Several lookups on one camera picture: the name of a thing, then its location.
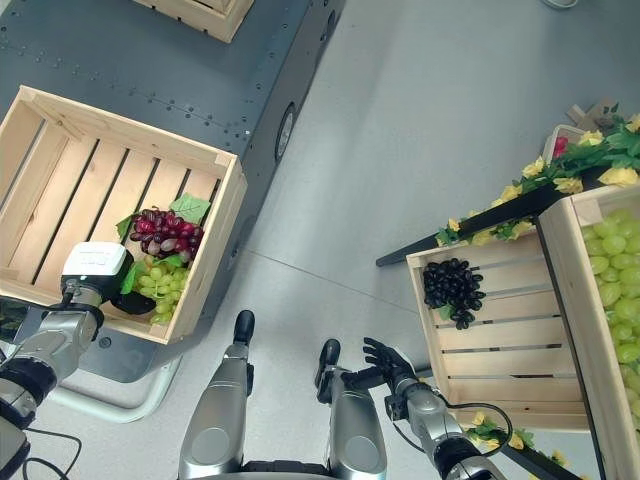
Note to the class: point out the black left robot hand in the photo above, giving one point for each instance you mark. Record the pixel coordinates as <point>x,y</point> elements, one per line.
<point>95,261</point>

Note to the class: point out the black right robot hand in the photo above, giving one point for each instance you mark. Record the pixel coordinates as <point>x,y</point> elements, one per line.
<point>392,364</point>

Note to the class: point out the green grape bunch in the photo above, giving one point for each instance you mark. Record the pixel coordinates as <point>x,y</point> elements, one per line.
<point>162,285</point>

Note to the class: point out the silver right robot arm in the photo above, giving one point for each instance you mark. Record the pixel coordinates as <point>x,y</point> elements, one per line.
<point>440,425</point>

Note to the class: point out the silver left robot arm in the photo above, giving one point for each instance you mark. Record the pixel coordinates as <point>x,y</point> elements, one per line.
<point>50,340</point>

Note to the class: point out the silver right robot leg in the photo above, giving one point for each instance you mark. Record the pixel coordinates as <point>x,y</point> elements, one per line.
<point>352,415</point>

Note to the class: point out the red grape bunch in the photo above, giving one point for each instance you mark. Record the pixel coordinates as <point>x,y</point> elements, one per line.
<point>165,230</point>

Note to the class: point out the large slatted wooden crate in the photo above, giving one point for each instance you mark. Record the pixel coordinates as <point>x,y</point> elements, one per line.
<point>75,175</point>

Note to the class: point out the black grape bunch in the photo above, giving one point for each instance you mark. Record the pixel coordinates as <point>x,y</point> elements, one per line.
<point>452,287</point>

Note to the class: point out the wooden crate with slat floor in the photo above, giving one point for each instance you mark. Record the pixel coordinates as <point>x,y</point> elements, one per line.
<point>505,345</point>

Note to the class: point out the short yellow flower garland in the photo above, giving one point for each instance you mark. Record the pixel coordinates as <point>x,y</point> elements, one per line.
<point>487,432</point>

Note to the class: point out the wooden crate full of grapes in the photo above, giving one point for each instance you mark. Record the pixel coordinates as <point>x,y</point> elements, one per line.
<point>575,280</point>

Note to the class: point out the dark grey metal platform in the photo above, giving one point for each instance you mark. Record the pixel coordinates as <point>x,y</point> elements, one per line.
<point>150,65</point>

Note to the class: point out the pile of green grapes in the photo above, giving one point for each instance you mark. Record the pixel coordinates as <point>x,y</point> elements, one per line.
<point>617,280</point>

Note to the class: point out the small wooden crate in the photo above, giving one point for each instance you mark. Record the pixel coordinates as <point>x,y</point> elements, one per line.
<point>210,15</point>

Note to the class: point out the pale crate with red fruit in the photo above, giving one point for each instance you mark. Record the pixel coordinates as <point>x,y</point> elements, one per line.
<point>567,142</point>

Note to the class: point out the white platform base frame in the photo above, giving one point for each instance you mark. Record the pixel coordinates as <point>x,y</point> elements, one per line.
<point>125,400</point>

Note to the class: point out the black metal stand frame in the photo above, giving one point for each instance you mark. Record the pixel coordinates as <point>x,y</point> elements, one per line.
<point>505,210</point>

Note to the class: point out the brown wooden post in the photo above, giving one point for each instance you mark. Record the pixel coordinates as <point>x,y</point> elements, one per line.
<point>592,112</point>

